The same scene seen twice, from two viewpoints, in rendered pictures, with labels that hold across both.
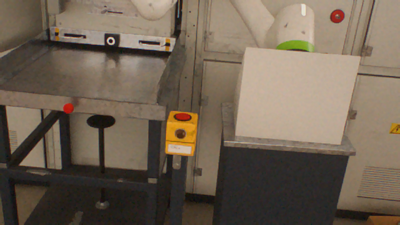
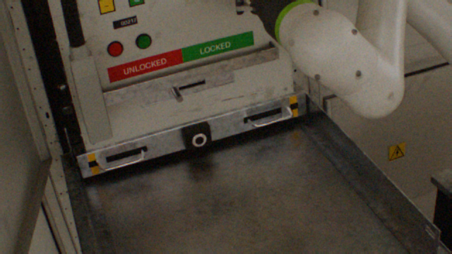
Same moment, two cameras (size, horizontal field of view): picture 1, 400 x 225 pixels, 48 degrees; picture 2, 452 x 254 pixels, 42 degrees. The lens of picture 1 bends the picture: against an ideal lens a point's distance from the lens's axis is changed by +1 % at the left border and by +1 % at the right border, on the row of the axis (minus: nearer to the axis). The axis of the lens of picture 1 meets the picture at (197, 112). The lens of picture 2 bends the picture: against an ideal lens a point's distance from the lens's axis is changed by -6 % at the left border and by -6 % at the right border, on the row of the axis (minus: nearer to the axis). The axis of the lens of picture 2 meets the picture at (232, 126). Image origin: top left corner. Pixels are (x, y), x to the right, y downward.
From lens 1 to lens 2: 1.02 m
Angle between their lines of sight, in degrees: 18
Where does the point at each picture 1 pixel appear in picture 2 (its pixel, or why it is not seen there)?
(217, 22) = not seen: hidden behind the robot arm
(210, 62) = (337, 100)
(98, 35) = (169, 137)
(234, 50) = not seen: hidden behind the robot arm
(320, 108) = not seen: outside the picture
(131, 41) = (230, 125)
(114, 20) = (192, 99)
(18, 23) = (18, 172)
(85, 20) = (138, 121)
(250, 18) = (442, 31)
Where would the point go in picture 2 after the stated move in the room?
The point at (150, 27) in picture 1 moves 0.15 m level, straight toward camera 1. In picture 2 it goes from (259, 87) to (296, 116)
